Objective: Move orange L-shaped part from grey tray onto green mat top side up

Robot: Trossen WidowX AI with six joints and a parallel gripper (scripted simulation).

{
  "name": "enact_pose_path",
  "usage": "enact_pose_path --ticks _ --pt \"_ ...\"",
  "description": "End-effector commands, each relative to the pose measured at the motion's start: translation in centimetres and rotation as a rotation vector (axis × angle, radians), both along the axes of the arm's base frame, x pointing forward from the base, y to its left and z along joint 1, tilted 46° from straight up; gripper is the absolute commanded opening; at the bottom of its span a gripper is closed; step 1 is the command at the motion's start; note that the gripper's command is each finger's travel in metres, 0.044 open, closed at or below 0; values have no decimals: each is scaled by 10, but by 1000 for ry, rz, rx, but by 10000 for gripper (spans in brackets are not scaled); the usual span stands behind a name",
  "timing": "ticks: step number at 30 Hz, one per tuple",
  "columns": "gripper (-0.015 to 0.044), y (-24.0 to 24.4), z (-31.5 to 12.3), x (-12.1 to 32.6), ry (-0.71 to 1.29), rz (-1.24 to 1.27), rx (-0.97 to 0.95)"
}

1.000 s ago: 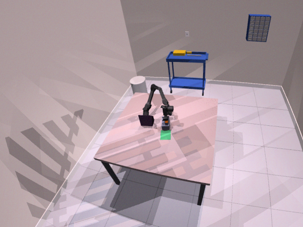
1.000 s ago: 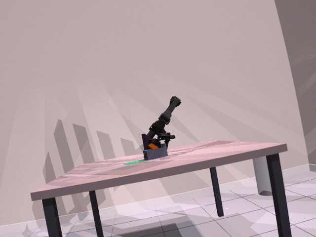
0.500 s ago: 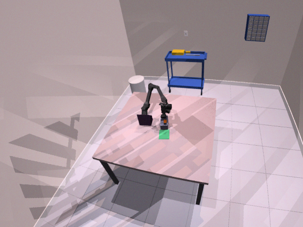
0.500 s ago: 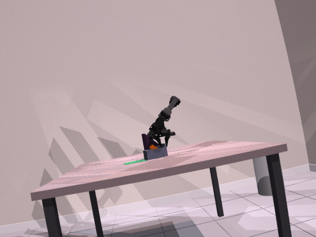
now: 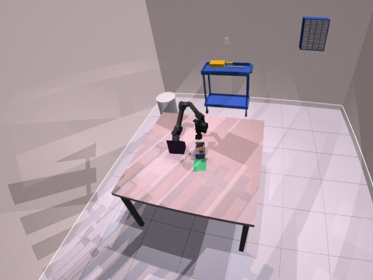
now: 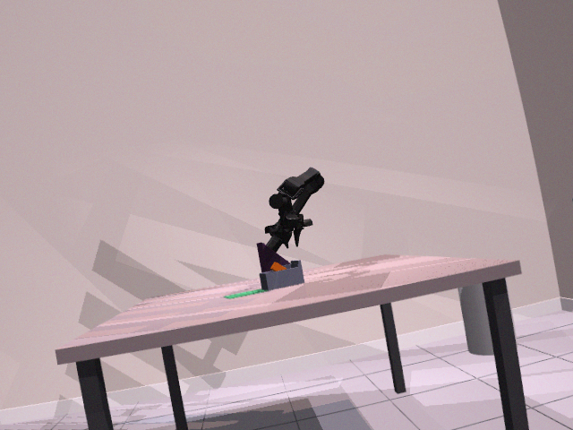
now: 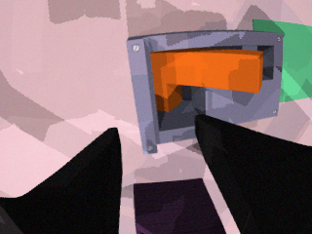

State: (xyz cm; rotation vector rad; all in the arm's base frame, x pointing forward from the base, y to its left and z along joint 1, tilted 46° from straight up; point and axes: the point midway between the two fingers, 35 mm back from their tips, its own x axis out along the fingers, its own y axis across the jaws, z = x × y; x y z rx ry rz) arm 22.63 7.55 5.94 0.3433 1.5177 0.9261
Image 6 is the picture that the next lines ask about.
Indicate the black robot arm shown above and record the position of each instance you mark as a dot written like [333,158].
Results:
[299,188]

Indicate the orange block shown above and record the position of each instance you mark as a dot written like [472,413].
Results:
[277,267]

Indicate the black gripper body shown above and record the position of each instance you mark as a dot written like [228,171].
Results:
[276,228]

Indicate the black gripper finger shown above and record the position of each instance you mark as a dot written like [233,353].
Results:
[297,233]
[283,237]

